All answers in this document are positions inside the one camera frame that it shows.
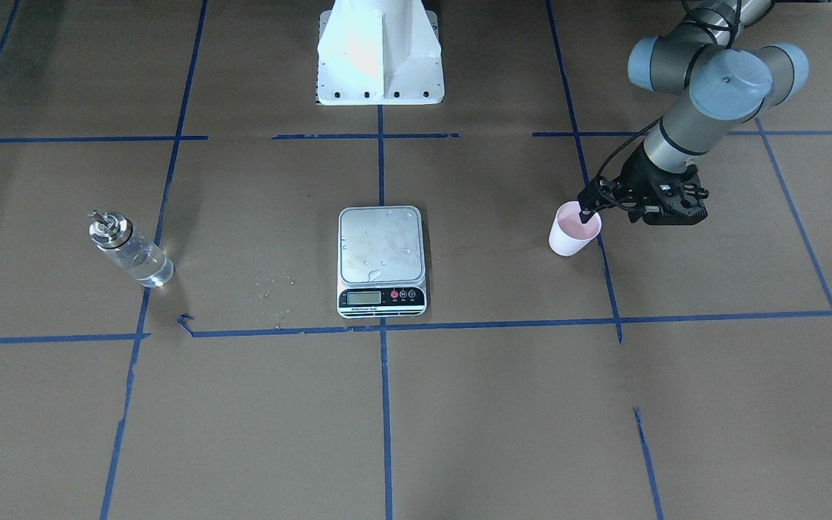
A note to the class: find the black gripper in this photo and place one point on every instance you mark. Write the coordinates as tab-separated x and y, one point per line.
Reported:
635	175

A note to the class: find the pink plastic cup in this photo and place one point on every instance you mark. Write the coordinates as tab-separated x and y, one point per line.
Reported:
568	233

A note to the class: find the glass bottle with metal pourer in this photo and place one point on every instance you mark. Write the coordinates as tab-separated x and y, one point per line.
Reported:
123	242

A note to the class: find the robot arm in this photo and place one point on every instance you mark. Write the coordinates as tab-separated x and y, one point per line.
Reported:
718	87

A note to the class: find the digital kitchen scale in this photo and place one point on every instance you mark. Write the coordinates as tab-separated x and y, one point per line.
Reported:
381	262

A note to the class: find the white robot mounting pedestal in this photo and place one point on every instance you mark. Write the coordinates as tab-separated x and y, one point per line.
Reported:
379	53

